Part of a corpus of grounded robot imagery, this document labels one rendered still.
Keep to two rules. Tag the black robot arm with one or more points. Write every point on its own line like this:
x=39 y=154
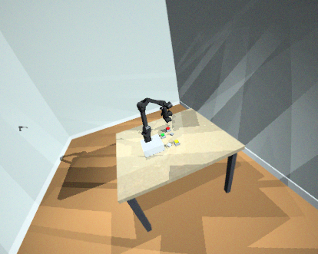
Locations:
x=142 y=107

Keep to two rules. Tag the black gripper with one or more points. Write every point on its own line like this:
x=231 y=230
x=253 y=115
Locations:
x=167 y=119

